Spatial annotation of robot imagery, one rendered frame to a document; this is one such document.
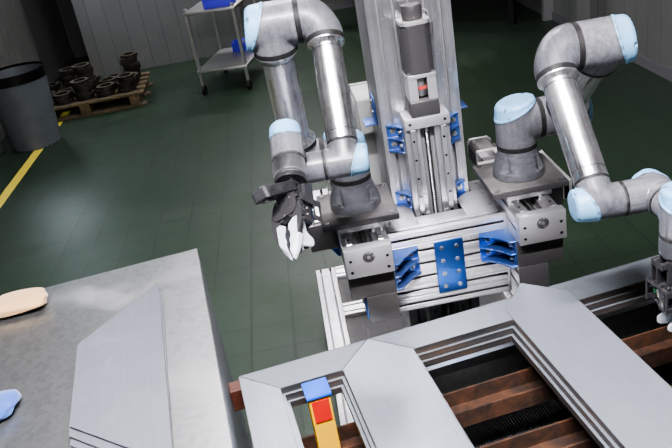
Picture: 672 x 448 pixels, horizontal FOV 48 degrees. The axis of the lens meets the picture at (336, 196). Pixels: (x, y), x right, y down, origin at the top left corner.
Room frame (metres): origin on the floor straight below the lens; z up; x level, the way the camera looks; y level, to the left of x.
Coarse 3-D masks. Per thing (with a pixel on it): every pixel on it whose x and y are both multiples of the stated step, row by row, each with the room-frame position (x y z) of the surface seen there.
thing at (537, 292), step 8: (528, 288) 1.66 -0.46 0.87; (536, 288) 1.65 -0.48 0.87; (544, 288) 1.65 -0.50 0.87; (552, 288) 1.64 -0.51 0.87; (512, 296) 1.64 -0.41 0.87; (520, 296) 1.63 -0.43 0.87; (528, 296) 1.62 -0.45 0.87; (536, 296) 1.62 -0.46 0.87; (544, 296) 1.61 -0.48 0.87; (512, 304) 1.60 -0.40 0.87; (520, 304) 1.59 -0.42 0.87
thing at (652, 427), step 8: (648, 424) 1.12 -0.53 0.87; (656, 424) 1.12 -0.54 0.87; (664, 424) 1.11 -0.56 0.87; (624, 432) 1.11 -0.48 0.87; (632, 432) 1.11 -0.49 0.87; (640, 432) 1.10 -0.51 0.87; (648, 432) 1.10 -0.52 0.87; (656, 432) 1.10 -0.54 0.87; (664, 432) 1.09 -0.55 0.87; (624, 440) 1.09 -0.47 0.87; (632, 440) 1.09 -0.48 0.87; (640, 440) 1.08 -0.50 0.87; (648, 440) 1.08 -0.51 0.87; (656, 440) 1.08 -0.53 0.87; (664, 440) 1.07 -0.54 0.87
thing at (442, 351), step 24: (624, 288) 1.59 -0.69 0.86; (648, 288) 1.60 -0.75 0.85; (600, 312) 1.57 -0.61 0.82; (456, 336) 1.51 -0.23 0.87; (480, 336) 1.52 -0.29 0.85; (504, 336) 1.52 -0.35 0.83; (432, 360) 1.49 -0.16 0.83; (528, 360) 1.44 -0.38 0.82; (336, 384) 1.45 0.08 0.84; (552, 384) 1.32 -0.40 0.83; (288, 408) 1.38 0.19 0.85; (576, 408) 1.24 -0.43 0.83; (360, 432) 1.28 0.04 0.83; (600, 432) 1.14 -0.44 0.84
